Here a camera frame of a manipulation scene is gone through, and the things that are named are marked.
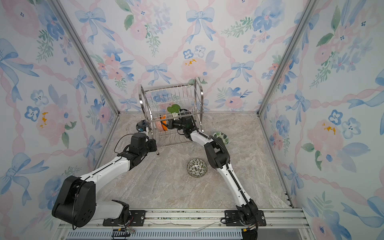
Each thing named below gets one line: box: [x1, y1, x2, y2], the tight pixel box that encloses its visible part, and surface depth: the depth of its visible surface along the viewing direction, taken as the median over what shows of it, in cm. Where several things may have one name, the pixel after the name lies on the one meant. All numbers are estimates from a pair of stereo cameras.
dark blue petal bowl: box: [136, 119, 149, 132], surface depth 109 cm
